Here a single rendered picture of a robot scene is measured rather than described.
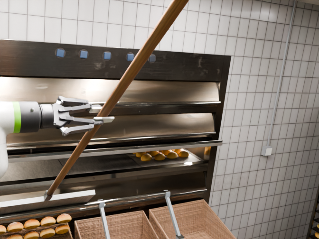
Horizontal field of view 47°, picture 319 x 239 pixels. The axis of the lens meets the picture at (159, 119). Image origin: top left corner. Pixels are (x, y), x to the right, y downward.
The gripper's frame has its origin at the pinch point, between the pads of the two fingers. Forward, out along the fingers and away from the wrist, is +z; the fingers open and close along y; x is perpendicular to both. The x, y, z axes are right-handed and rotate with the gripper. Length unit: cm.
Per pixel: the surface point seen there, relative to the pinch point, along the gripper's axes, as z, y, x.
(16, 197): -5, -16, -152
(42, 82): 9, -73, -100
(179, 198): 124, 2, -162
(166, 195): 85, 7, -115
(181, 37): 107, -97, -74
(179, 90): 111, -68, -101
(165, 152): 120, -39, -159
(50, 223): 13, 5, -152
